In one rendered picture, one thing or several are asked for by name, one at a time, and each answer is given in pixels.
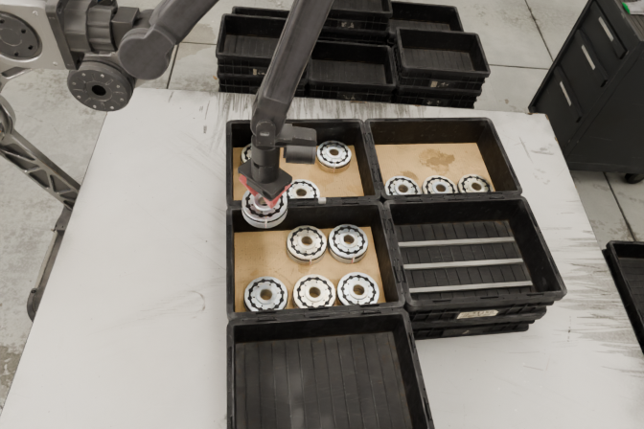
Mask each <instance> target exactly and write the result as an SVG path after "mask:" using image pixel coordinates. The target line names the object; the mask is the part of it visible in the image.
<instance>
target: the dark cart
mask: <svg viewBox="0 0 644 429"><path fill-rule="evenodd" d="M630 2H636V0H588V1H587V2H586V5H585V7H584V8H583V10H582V12H581V14H580V16H579V17H578V19H577V21H576V23H575V24H574V26H573V28H572V30H571V31H570V33H569V35H568V37H567V39H566V40H565V42H564V44H563V46H562V48H561V49H560V51H559V53H558V54H557V56H556V58H555V60H554V61H553V63H552V65H551V67H550V69H549V70H548V72H547V74H546V76H545V77H544V79H543V81H542V83H541V85H540V87H539V89H538V91H537V92H536V94H535V96H534V98H533V99H532V100H531V102H530V104H529V106H528V110H529V112H530V113H540V114H546V115H547V117H548V120H549V122H550V124H551V126H552V129H553V131H554V133H555V136H556V138H557V141H558V143H559V146H560V148H561V151H562V153H563V157H564V159H565V161H566V164H567V166H568V169H569V170H585V171H601V172H619V173H627V174H626V175H625V179H626V180H627V182H628V183H629V184H635V183H638V182H640V181H642V180H643V179H644V14H629V13H628V12H627V11H626V10H625V8H624V7H623V4H622V3H630Z"/></svg>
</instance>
